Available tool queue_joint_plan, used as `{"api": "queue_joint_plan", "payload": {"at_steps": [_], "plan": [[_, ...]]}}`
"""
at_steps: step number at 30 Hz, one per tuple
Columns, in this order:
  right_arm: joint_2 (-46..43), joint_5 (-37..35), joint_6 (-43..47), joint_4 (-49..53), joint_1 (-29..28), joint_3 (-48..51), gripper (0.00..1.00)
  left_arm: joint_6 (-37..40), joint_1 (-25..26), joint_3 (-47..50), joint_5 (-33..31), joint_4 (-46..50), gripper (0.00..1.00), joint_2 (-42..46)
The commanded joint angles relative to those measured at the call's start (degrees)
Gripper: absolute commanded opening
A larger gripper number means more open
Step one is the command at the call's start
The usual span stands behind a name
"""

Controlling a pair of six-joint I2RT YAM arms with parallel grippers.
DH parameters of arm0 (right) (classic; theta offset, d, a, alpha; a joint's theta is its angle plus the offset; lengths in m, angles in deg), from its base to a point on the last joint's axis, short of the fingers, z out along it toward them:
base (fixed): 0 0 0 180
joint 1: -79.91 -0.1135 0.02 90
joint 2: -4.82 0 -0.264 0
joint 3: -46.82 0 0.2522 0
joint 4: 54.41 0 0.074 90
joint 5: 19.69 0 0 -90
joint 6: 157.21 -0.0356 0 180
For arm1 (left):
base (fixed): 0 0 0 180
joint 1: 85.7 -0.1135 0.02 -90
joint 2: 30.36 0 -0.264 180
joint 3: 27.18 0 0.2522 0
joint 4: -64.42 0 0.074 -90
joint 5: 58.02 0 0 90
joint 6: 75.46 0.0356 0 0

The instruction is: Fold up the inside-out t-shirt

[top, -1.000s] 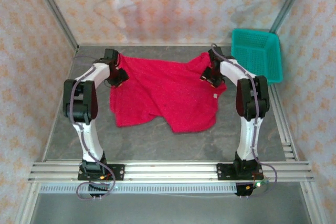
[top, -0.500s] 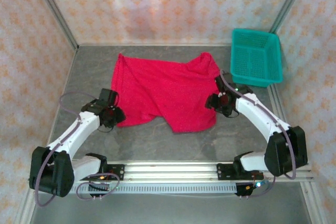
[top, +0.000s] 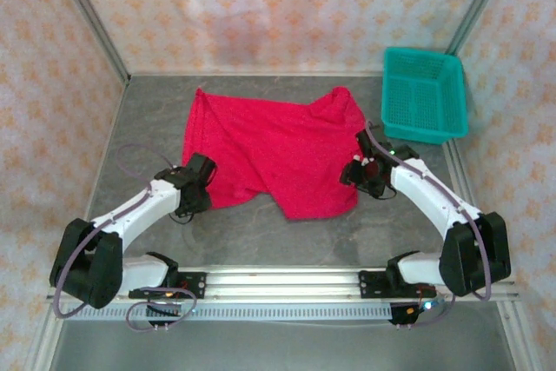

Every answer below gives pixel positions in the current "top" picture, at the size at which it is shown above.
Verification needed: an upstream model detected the red t-shirt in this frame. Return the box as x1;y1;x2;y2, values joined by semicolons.
181;86;366;221

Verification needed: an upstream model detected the teal plastic basket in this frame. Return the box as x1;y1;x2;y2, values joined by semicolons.
381;46;469;146

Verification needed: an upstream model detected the patterned fabric backdrop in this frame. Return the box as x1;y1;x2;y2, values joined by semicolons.
0;0;556;371

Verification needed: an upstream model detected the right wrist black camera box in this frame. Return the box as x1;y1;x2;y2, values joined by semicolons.
340;161;361;185

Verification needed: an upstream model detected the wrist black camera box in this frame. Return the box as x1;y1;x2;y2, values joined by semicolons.
340;161;361;185
189;188;214;215

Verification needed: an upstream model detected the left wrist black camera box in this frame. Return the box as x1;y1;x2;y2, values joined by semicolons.
189;188;214;215

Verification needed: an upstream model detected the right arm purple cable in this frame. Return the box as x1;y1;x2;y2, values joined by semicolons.
367;121;494;328

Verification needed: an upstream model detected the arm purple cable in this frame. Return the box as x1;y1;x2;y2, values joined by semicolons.
52;143;196;332
367;121;494;328

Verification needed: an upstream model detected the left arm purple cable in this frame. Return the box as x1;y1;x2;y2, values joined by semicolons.
52;143;196;332

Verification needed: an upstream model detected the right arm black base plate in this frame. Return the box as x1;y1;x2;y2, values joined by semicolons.
358;269;437;301

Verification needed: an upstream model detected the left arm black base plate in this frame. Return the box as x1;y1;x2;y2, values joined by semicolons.
129;272;208;301

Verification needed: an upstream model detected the aluminium mounting rail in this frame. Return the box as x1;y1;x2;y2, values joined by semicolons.
46;266;520;302

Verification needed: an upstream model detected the grey slotted cable duct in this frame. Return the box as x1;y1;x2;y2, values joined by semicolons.
64;304;392;322

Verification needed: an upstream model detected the aluminium frame post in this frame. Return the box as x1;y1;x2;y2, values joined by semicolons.
47;0;131;83
445;0;516;57

